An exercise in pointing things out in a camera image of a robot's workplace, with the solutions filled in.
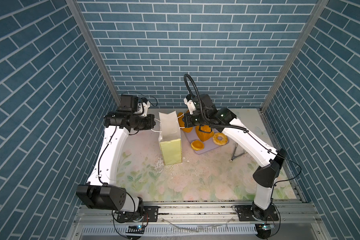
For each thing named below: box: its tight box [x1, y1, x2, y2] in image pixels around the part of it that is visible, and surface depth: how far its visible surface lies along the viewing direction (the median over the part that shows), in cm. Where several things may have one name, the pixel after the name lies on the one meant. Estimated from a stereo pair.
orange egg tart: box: [191, 140, 205, 151], surface depth 97 cm
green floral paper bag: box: [158, 111, 182, 166], surface depth 84 cm
